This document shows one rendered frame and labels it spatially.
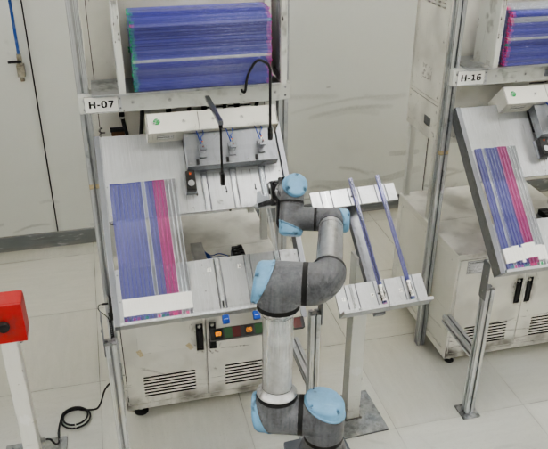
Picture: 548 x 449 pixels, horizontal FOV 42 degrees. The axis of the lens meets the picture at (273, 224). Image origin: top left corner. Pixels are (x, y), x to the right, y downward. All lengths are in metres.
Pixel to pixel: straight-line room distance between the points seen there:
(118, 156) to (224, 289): 0.63
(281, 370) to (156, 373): 1.13
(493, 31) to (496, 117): 0.36
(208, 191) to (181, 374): 0.84
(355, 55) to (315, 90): 0.31
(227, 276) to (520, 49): 1.47
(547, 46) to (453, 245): 0.90
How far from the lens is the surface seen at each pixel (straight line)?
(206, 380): 3.08
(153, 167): 2.65
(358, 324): 2.83
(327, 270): 1.84
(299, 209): 2.19
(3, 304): 2.59
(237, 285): 2.53
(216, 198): 2.62
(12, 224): 4.49
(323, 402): 2.05
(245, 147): 2.64
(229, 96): 2.67
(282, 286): 1.82
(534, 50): 3.08
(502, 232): 2.90
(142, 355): 2.96
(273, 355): 1.95
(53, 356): 3.61
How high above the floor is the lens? 2.15
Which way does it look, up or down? 28 degrees down
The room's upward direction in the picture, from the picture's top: straight up
